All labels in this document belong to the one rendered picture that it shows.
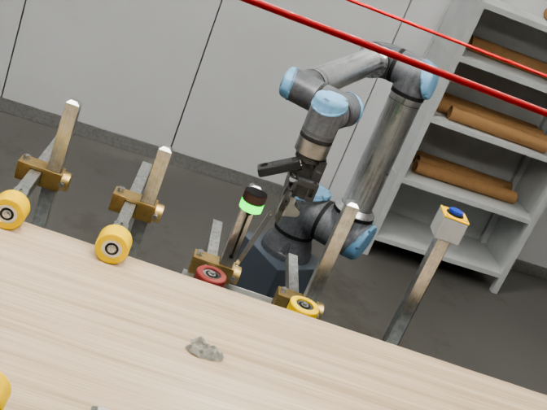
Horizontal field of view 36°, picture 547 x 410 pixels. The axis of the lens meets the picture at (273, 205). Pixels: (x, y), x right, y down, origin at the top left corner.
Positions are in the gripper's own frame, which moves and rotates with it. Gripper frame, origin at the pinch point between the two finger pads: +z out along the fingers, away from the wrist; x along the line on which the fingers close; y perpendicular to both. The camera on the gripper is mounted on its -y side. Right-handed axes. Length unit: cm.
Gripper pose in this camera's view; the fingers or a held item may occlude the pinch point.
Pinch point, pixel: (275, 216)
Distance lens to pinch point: 226.7
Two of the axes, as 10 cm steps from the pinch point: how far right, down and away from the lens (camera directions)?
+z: -3.4, 8.6, 3.8
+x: 0.1, -4.0, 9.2
